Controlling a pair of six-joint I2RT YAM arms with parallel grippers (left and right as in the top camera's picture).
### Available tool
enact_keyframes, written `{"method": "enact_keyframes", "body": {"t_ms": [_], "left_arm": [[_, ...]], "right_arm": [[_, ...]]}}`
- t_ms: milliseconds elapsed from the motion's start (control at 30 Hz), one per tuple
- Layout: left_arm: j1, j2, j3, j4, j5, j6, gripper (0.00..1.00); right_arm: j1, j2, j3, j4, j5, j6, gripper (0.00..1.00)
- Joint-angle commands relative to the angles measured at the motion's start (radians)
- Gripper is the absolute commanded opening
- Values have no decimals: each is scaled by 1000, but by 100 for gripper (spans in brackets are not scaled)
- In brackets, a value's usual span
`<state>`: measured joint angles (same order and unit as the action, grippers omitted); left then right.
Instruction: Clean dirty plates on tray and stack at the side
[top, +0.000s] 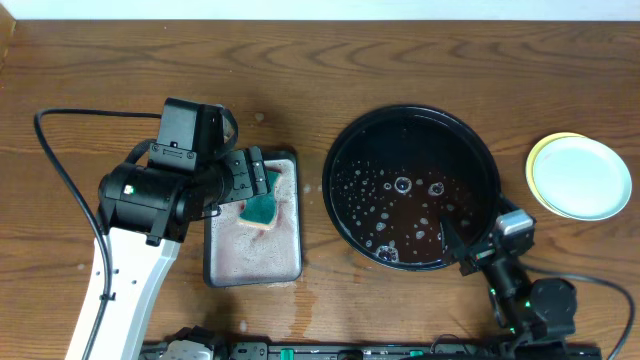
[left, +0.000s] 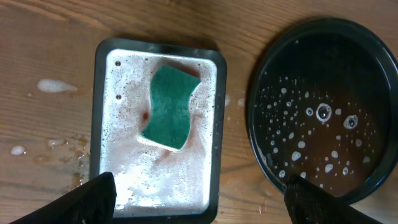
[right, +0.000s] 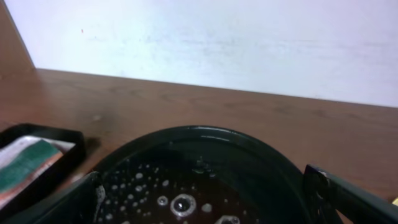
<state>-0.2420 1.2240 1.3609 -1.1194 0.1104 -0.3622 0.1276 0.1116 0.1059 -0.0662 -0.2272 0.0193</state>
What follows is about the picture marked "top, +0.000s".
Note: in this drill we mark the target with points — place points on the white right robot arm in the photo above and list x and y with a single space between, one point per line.
539 314

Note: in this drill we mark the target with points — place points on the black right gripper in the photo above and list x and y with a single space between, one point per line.
456 249

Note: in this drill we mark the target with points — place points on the green and yellow sponge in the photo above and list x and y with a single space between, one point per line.
261 211

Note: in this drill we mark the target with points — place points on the black round tray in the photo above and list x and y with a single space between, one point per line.
395 173

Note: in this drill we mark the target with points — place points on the mint plate with long stain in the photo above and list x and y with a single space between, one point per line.
583 178

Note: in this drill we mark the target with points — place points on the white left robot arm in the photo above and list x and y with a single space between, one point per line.
145 213

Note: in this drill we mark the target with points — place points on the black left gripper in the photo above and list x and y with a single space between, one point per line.
253 174

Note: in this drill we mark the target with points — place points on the black rectangular soapy tray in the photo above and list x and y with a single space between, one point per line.
236 254

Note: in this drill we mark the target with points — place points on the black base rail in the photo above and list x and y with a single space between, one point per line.
198 343

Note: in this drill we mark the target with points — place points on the yellow plate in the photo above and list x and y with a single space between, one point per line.
529 167

